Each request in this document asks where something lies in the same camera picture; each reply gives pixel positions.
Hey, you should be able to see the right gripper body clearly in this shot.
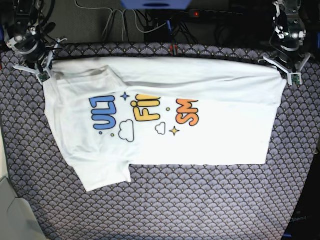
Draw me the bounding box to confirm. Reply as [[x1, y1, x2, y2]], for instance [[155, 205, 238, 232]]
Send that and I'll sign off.
[[12, 38, 58, 75]]

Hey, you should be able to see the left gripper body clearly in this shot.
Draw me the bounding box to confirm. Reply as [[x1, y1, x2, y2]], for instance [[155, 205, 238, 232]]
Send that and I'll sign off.
[[271, 45, 312, 73]]

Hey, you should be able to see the white printed T-shirt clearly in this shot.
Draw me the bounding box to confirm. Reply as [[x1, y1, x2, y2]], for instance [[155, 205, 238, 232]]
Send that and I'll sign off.
[[43, 57, 287, 192]]

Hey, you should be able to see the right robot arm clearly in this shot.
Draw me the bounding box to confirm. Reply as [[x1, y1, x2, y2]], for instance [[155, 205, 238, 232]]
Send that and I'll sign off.
[[0, 0, 67, 83]]

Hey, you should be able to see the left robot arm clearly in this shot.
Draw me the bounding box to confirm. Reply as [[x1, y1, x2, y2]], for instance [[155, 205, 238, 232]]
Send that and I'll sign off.
[[258, 0, 311, 85]]

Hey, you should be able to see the blue box at top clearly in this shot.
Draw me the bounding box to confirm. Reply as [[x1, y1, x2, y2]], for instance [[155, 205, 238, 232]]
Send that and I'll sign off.
[[120, 0, 192, 10]]

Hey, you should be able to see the black power strip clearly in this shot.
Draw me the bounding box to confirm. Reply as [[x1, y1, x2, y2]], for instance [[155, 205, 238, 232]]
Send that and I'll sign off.
[[187, 9, 244, 18]]

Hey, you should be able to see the red table clamp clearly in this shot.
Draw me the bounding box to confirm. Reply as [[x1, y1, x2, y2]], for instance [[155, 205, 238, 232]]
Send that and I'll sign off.
[[169, 44, 179, 57]]

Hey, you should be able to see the purple fan-patterned tablecloth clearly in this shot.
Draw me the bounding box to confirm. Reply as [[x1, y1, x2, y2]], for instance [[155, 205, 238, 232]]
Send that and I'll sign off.
[[0, 51, 320, 240]]

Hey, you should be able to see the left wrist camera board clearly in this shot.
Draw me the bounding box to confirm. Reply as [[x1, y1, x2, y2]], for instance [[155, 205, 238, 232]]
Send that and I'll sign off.
[[288, 72, 303, 86]]

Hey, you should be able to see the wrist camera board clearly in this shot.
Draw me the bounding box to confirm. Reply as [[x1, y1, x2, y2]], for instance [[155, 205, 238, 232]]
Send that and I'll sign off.
[[288, 72, 303, 86], [36, 71, 51, 85]]

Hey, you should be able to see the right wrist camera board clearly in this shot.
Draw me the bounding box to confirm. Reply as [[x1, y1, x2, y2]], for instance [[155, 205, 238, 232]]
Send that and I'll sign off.
[[36, 71, 51, 85]]

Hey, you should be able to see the grey cable bundle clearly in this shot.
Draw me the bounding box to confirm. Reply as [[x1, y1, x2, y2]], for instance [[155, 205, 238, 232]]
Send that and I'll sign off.
[[100, 9, 167, 43]]

